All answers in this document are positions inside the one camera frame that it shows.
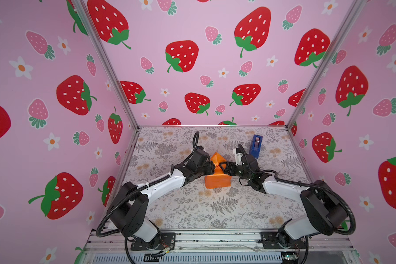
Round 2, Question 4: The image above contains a yellow orange wrapping paper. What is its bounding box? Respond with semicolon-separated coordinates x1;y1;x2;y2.
205;152;232;189

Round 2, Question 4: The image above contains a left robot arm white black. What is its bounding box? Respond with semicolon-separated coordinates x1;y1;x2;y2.
108;150;215;243

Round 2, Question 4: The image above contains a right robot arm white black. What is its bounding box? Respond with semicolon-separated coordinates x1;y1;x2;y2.
220;162;356;245

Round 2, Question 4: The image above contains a blue tape dispenser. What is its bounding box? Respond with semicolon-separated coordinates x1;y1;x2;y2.
249;135;263;159

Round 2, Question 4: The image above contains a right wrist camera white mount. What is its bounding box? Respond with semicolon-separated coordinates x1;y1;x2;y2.
234;147;248;166

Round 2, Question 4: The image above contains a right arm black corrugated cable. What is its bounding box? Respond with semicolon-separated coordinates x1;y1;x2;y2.
273;176;357;235

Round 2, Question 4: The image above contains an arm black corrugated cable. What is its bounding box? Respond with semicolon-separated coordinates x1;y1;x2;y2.
273;176;357;235
95;173;172;238

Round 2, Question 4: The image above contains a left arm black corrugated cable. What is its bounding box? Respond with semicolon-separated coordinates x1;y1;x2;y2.
95;173;172;238

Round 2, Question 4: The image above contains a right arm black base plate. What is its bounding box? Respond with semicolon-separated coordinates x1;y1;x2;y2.
259;232;306;250

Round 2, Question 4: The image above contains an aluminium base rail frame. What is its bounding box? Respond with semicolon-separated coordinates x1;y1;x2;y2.
79;229;362;264

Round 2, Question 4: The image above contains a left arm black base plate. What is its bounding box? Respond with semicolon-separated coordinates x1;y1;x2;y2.
130;232;176;251

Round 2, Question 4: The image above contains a left aluminium corner post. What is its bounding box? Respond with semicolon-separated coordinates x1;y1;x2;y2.
73;0;140;132

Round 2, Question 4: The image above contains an aluminium corner post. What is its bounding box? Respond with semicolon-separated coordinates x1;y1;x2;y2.
73;0;140;132
286;0;366;132

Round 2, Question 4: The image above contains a right aluminium corner post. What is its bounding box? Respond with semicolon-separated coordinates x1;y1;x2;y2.
286;0;366;132

